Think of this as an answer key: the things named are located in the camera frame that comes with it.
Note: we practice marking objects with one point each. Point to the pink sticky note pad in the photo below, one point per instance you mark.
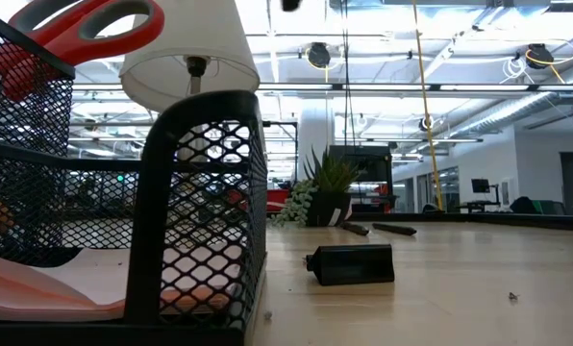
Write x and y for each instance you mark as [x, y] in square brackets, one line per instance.
[51, 298]

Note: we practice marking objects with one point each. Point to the black mesh desk organizer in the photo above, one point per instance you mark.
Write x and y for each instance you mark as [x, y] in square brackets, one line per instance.
[147, 216]

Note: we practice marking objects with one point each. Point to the red storage bin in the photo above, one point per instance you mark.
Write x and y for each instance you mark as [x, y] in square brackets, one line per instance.
[274, 198]

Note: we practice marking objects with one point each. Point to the small potted succulent plant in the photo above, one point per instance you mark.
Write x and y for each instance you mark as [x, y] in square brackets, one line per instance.
[332, 180]

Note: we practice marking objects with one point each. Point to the black equipment cabinet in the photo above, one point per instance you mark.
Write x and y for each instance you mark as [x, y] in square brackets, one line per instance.
[373, 168]

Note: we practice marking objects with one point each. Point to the black pen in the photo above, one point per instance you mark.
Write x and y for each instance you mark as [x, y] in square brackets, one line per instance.
[394, 229]
[356, 229]

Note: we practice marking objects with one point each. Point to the small black rectangular device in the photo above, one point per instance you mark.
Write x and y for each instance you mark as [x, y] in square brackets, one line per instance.
[351, 264]

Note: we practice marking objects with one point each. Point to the white lamp shade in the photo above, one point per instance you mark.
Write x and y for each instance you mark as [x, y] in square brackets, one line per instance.
[195, 38]

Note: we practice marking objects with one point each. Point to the black computer monitor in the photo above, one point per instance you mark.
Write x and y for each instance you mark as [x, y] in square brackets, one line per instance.
[481, 186]

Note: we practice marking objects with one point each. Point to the black bag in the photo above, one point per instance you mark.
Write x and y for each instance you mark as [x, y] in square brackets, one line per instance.
[524, 205]

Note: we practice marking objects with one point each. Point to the green chair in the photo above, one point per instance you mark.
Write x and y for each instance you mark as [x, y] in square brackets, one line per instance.
[548, 207]

